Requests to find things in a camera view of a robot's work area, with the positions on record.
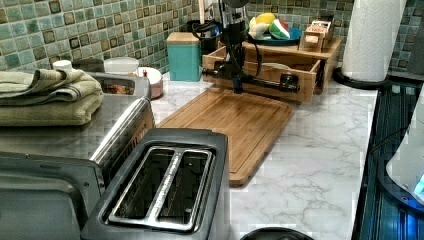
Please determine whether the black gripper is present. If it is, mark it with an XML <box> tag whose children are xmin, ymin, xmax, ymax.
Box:
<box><xmin>202</xmin><ymin>21</ymin><xmax>300</xmax><ymax>93</ymax></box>

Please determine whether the wooden drawer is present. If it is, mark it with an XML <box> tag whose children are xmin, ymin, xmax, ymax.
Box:
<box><xmin>202</xmin><ymin>44</ymin><xmax>323</xmax><ymax>103</ymax></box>

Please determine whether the wooden drawer cabinet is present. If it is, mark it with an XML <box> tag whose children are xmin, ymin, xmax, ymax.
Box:
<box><xmin>243</xmin><ymin>38</ymin><xmax>342</xmax><ymax>96</ymax></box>

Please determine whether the green bowl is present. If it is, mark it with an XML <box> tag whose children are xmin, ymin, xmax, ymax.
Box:
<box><xmin>262</xmin><ymin>63</ymin><xmax>291</xmax><ymax>70</ymax></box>

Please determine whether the wooden cutting board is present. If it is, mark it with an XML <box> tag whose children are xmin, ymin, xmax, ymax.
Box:
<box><xmin>159</xmin><ymin>88</ymin><xmax>294</xmax><ymax>187</ymax></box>

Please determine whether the toy banana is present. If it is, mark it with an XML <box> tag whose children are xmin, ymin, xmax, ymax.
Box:
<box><xmin>248</xmin><ymin>17</ymin><xmax>269</xmax><ymax>40</ymax></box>

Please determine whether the black utensil holder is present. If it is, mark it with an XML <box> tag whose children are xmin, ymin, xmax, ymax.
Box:
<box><xmin>186</xmin><ymin>20</ymin><xmax>220</xmax><ymax>55</ymax></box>

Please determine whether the toy watermelon slice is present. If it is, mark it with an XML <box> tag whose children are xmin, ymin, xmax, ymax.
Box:
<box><xmin>269</xmin><ymin>19</ymin><xmax>290</xmax><ymax>39</ymax></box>

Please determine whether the blue plate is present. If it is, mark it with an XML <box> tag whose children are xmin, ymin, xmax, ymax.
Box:
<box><xmin>247</xmin><ymin>27</ymin><xmax>304</xmax><ymax>47</ymax></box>

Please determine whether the teal canister wooden lid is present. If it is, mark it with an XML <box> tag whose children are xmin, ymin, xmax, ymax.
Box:
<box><xmin>166</xmin><ymin>32</ymin><xmax>200</xmax><ymax>82</ymax></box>

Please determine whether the orange tea box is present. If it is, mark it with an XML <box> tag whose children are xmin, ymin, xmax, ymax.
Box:
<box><xmin>299</xmin><ymin>25</ymin><xmax>324</xmax><ymax>52</ymax></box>

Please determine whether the wooden spoon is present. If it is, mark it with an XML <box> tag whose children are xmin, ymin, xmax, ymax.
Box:
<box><xmin>198</xmin><ymin>0</ymin><xmax>205</xmax><ymax>24</ymax></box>

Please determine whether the black paper towel base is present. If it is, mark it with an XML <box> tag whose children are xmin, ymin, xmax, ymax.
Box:
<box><xmin>333</xmin><ymin>67</ymin><xmax>391</xmax><ymax>90</ymax></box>

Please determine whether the white pink bowl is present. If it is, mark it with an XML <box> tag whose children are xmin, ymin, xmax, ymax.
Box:
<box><xmin>138</xmin><ymin>67</ymin><xmax>163</xmax><ymax>99</ymax></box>

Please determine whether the dark tea bag box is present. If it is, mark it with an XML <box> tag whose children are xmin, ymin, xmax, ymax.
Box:
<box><xmin>312</xmin><ymin>15</ymin><xmax>334</xmax><ymax>48</ymax></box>

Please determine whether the clear plastic container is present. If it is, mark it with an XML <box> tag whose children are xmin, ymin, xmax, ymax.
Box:
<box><xmin>104</xmin><ymin>57</ymin><xmax>139</xmax><ymax>76</ymax></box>

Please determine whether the black toaster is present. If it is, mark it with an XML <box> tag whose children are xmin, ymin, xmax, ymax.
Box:
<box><xmin>81</xmin><ymin>128</ymin><xmax>230</xmax><ymax>240</ymax></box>

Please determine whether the paper towel roll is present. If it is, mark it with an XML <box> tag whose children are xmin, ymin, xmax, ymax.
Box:
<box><xmin>341</xmin><ymin>0</ymin><xmax>407</xmax><ymax>83</ymax></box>

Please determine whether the folded beige towel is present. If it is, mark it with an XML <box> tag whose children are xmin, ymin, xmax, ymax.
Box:
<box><xmin>0</xmin><ymin>69</ymin><xmax>103</xmax><ymax>126</ymax></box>

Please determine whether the white lidded spice jar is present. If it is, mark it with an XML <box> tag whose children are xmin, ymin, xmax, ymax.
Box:
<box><xmin>53</xmin><ymin>60</ymin><xmax>72</xmax><ymax>71</ymax></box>

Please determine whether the stainless toaster oven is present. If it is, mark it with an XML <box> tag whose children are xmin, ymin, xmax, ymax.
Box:
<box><xmin>0</xmin><ymin>73</ymin><xmax>155</xmax><ymax>240</ymax></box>

